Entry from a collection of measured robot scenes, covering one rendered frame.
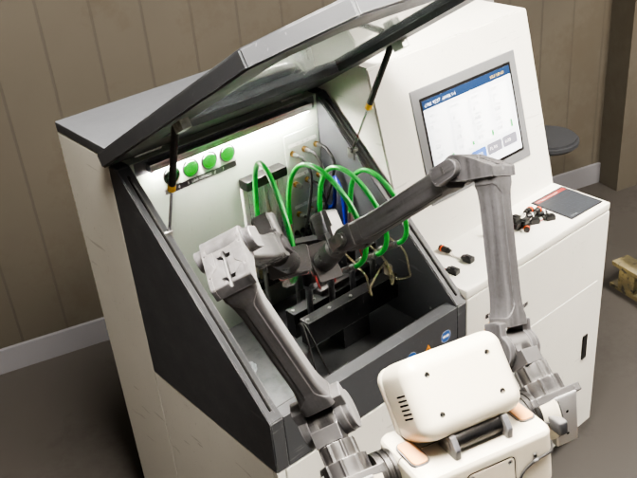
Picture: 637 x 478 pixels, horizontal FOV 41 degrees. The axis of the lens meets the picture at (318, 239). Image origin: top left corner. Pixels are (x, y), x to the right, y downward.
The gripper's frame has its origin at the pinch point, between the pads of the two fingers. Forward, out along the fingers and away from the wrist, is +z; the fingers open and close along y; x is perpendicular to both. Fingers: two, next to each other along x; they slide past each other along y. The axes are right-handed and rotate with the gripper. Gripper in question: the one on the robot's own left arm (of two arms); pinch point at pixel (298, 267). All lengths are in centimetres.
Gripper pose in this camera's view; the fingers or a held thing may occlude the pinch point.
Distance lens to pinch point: 210.3
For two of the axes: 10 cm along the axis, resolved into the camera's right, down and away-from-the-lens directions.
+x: 2.1, 9.5, -2.3
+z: 2.2, 1.9, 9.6
